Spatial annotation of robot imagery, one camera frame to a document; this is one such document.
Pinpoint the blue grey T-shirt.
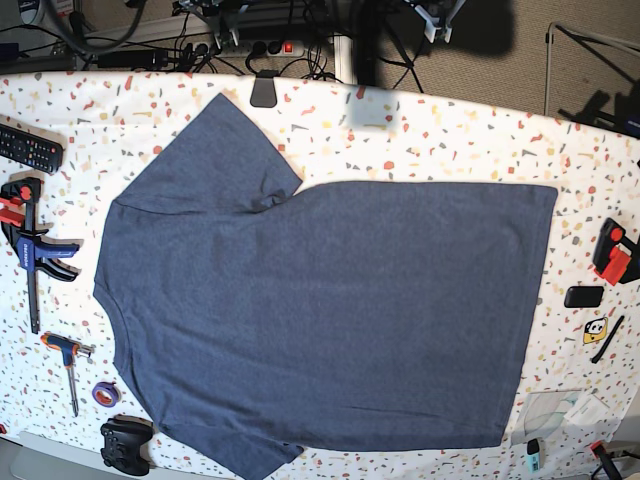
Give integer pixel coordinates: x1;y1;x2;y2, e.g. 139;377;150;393
94;96;557;479

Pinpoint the black table clip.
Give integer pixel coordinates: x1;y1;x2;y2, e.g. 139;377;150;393
250;70;279;108

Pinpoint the white power strip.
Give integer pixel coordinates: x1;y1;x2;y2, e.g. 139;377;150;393
219;40;306;59

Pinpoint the purple tape roll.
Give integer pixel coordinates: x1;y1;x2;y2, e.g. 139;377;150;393
92;382;121;408

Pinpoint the small black box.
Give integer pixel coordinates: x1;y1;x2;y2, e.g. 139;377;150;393
564;286;604;308

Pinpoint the black game controller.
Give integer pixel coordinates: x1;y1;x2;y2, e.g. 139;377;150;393
100;418;154;477

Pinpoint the clear plastic bag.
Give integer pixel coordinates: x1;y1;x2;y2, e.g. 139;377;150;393
510;390;609;445

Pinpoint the yellow sticker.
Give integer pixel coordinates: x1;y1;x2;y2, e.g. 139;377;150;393
583;317;608;344

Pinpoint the black red clamp right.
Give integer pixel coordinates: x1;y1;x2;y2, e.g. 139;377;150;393
592;218;639;286

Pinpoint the black pen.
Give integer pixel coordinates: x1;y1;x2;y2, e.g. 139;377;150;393
591;315;625;364

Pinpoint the light blue highlighter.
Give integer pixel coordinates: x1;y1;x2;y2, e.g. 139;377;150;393
526;438;542;473

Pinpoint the black TV remote control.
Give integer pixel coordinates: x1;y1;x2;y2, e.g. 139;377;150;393
0;125;64;174

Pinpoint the blue black bar clamp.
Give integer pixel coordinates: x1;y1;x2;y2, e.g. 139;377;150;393
1;177;80;334

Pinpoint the red black tool bottom right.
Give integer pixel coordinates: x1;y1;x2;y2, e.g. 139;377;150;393
589;441;622;480

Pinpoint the orange T-handle screwdriver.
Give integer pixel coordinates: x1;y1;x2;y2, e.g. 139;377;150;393
41;332;94;418

